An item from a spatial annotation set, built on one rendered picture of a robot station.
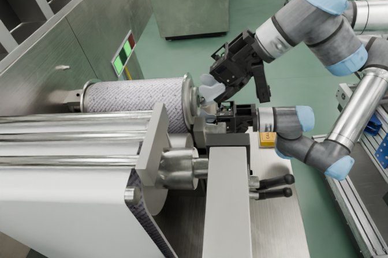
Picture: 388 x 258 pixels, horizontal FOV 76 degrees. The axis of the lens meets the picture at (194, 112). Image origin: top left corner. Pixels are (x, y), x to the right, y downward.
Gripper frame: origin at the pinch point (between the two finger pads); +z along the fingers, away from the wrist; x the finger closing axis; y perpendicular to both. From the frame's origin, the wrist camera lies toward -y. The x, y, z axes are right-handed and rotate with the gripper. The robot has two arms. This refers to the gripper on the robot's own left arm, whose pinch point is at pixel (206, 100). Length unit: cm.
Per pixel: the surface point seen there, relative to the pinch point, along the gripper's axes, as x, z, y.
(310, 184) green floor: -46, 37, -130
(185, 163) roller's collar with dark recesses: 27.8, -8.4, 9.7
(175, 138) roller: 12.1, 5.2, 4.0
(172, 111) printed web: 7.4, 2.9, 7.4
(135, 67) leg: -76, 64, 6
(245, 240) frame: 40.3, -19.1, 10.3
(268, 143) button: -10.9, 6.5, -36.4
